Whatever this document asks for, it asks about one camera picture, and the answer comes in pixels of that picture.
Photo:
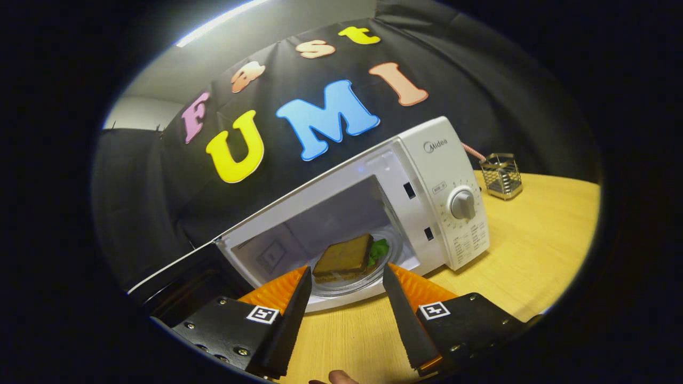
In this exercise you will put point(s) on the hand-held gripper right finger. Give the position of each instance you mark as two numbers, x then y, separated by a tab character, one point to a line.
411	325

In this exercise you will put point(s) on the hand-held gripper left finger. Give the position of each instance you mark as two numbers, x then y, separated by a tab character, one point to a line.
291	320

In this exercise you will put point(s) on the brown bread lettuce sandwich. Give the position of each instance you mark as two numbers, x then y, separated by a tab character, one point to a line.
344	258

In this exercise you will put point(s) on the white microwave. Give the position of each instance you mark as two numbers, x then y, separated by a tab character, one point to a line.
427	170

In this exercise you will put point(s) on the glass microwave turntable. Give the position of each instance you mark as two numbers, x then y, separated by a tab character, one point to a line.
347	288

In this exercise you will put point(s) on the pink striped straw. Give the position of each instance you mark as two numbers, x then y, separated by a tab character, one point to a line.
474	151

